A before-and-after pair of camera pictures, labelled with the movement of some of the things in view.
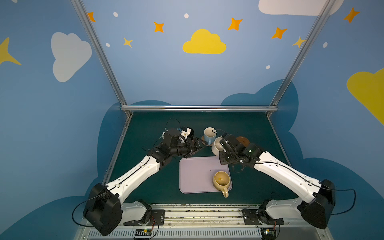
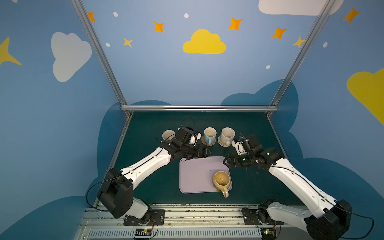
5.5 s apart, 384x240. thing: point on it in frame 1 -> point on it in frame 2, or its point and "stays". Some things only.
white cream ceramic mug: (217, 147) -> (227, 134)
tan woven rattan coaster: (202, 138) stays
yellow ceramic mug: (221, 180) stays
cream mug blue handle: (210, 134) stays
